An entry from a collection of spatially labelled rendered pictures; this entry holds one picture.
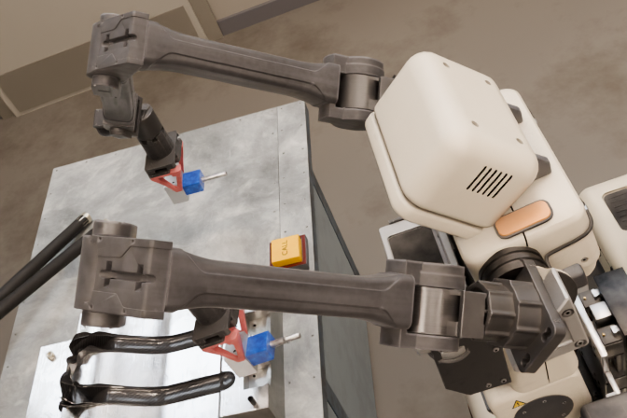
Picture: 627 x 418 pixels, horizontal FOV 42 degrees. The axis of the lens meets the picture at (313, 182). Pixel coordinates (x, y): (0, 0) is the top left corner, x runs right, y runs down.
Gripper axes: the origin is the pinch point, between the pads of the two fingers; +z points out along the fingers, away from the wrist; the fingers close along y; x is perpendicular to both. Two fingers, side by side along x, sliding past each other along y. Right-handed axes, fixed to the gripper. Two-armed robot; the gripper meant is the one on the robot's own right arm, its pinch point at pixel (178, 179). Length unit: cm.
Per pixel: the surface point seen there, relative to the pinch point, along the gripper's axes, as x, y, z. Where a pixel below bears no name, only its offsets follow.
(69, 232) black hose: -33.0, -5.1, 11.6
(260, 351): 19, 50, -2
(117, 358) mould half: -11.0, 40.2, 3.2
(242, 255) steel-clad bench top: 9.0, 12.0, 14.7
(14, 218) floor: -122, -112, 95
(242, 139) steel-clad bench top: 8.9, -25.0, 14.4
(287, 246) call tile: 20.4, 16.3, 10.9
